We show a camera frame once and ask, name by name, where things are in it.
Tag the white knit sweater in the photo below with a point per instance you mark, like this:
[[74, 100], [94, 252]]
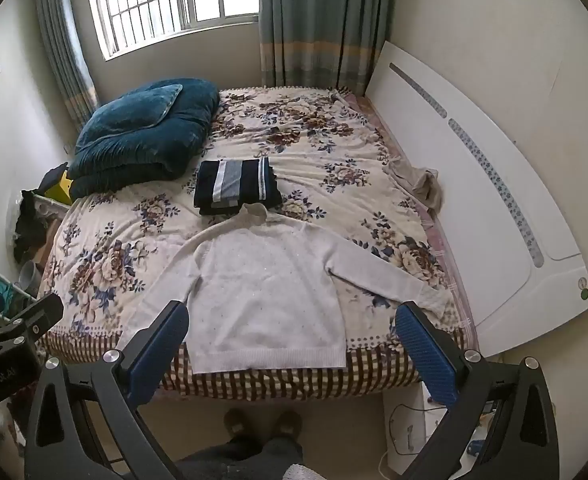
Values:
[[264, 290]]

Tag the brown slipper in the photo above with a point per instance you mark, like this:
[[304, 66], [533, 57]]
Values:
[[288, 425]]

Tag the teal striped curtains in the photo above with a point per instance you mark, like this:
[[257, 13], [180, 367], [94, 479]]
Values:
[[324, 20]]

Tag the plaid teal curtain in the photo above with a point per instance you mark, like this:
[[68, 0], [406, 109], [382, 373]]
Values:
[[63, 50]]

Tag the black cloth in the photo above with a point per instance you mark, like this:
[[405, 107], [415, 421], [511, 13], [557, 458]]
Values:
[[28, 225]]

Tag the yellow box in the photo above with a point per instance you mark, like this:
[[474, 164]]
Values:
[[61, 187]]

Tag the floral bed sheet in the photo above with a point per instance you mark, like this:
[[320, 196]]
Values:
[[324, 160]]

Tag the white headboard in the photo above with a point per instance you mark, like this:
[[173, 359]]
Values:
[[474, 160]]

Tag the person's dark trouser legs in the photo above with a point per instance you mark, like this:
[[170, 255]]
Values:
[[254, 460]]

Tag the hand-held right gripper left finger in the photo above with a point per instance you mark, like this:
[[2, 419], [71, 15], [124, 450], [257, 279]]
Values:
[[158, 345]]

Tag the navy grey striped folded garment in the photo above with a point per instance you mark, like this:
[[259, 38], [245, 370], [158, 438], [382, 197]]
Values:
[[233, 185]]

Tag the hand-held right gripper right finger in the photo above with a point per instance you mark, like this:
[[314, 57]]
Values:
[[424, 350]]

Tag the barred window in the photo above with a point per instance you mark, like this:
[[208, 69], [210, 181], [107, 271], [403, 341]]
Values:
[[148, 0]]

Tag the beige crumpled cloth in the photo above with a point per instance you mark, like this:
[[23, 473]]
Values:
[[429, 187]]

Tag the white bedside cabinet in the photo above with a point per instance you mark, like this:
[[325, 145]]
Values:
[[419, 410]]

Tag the grey cup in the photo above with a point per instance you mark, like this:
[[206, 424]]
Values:
[[29, 277]]

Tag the teal pillow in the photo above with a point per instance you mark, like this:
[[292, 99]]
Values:
[[123, 115]]

